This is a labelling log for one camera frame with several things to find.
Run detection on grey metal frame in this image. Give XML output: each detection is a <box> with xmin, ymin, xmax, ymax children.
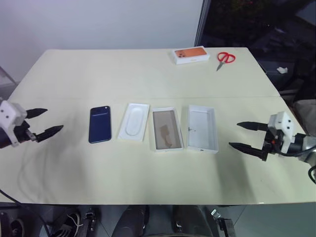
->
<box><xmin>0</xmin><ymin>66</ymin><xmax>16</xmax><ymax>93</ymax></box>

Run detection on orange printed phone box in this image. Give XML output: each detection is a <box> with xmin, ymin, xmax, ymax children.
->
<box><xmin>171</xmin><ymin>45</ymin><xmax>211</xmax><ymax>66</ymax></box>

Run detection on black office chair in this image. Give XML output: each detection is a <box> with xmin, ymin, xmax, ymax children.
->
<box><xmin>246</xmin><ymin>14</ymin><xmax>316</xmax><ymax>101</ymax></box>

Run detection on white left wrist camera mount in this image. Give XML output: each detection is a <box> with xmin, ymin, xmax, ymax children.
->
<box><xmin>0</xmin><ymin>100</ymin><xmax>27</xmax><ymax>149</ymax></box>

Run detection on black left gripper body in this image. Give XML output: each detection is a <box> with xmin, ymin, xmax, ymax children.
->
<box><xmin>13</xmin><ymin>120</ymin><xmax>38</xmax><ymax>144</ymax></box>

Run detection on black bracket under table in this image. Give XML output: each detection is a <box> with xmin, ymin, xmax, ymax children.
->
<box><xmin>82</xmin><ymin>206</ymin><xmax>96</xmax><ymax>237</ymax></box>

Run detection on red handled scissors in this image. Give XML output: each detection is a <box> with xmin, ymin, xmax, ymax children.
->
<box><xmin>216</xmin><ymin>51</ymin><xmax>237</xmax><ymax>72</ymax></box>

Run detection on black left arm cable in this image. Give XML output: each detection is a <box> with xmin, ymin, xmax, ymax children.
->
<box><xmin>0</xmin><ymin>189</ymin><xmax>23</xmax><ymax>211</ymax></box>

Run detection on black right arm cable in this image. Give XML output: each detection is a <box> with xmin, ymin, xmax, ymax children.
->
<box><xmin>271</xmin><ymin>145</ymin><xmax>316</xmax><ymax>185</ymax></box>

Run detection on white box bottom with insert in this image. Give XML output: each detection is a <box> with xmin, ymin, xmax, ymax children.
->
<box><xmin>151</xmin><ymin>106</ymin><xmax>185</xmax><ymax>153</ymax></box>

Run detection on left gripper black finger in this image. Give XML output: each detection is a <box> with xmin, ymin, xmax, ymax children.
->
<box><xmin>26</xmin><ymin>107</ymin><xmax>48</xmax><ymax>119</ymax></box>
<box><xmin>35</xmin><ymin>125</ymin><xmax>65</xmax><ymax>143</ymax></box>

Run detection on dark window frame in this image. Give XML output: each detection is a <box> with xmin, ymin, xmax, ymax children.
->
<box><xmin>193</xmin><ymin>0</ymin><xmax>212</xmax><ymax>48</ymax></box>

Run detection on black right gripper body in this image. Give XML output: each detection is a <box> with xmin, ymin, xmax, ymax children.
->
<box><xmin>262</xmin><ymin>127</ymin><xmax>282</xmax><ymax>154</ymax></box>

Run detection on metal clamp with black bar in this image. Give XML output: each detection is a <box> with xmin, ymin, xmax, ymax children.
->
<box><xmin>210</xmin><ymin>208</ymin><xmax>233</xmax><ymax>237</ymax></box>

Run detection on white box lid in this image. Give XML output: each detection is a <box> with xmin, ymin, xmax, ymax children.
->
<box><xmin>187</xmin><ymin>104</ymin><xmax>220</xmax><ymax>155</ymax></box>

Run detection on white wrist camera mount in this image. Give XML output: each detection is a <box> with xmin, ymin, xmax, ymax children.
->
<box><xmin>268</xmin><ymin>111</ymin><xmax>296</xmax><ymax>159</ymax></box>
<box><xmin>0</xmin><ymin>100</ymin><xmax>27</xmax><ymax>149</ymax></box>

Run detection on dark rounded shape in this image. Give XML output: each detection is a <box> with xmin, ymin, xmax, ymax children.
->
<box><xmin>172</xmin><ymin>204</ymin><xmax>213</xmax><ymax>237</ymax></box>

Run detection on white moulded tray insert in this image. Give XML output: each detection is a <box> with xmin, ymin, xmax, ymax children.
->
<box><xmin>117</xmin><ymin>102</ymin><xmax>151</xmax><ymax>143</ymax></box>

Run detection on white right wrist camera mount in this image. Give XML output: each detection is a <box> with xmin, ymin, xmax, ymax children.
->
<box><xmin>268</xmin><ymin>111</ymin><xmax>296</xmax><ymax>159</ymax></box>

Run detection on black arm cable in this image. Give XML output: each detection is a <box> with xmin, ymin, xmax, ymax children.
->
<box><xmin>271</xmin><ymin>145</ymin><xmax>316</xmax><ymax>185</ymax></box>
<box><xmin>0</xmin><ymin>189</ymin><xmax>23</xmax><ymax>211</ymax></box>

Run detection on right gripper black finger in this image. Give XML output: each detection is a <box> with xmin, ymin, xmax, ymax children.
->
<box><xmin>228</xmin><ymin>142</ymin><xmax>269</xmax><ymax>162</ymax></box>
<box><xmin>236</xmin><ymin>120</ymin><xmax>269</xmax><ymax>132</ymax></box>

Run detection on dark blue smartphone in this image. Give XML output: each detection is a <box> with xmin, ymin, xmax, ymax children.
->
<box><xmin>88</xmin><ymin>105</ymin><xmax>113</xmax><ymax>145</ymax></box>

